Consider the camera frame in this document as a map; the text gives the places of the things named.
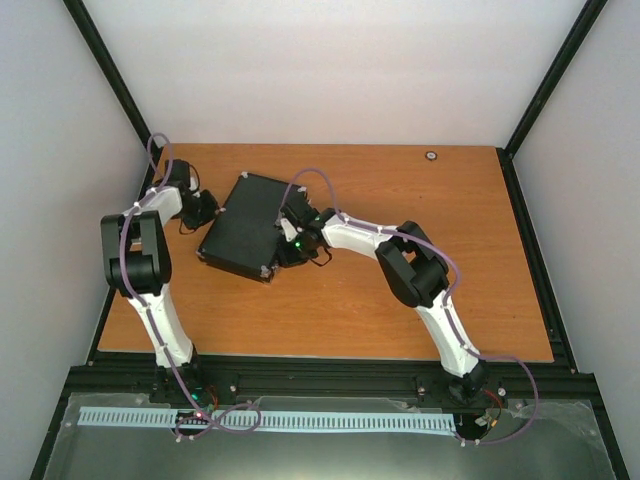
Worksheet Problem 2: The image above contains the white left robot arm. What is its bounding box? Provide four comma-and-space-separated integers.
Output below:
100, 159, 219, 369

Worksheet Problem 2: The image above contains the black poker set case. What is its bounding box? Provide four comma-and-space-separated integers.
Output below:
196, 172, 307, 283

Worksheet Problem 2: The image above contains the black left frame post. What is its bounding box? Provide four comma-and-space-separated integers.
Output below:
61, 0, 162, 157

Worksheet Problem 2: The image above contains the black aluminium frame rail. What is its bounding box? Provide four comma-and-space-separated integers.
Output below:
64, 352, 599, 401

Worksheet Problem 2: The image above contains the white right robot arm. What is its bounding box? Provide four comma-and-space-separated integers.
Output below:
275, 187, 488, 405

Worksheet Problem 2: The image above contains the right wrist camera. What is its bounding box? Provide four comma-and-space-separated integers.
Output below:
279, 217, 299, 243

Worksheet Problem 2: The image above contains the white slotted cable duct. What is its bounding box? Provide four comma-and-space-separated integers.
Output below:
77, 407, 456, 436

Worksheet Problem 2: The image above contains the black frame post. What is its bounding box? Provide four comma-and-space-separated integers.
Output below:
502, 0, 610, 156
61, 0, 162, 157

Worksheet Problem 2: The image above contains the black right frame post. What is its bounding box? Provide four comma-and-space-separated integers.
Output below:
502, 0, 610, 156

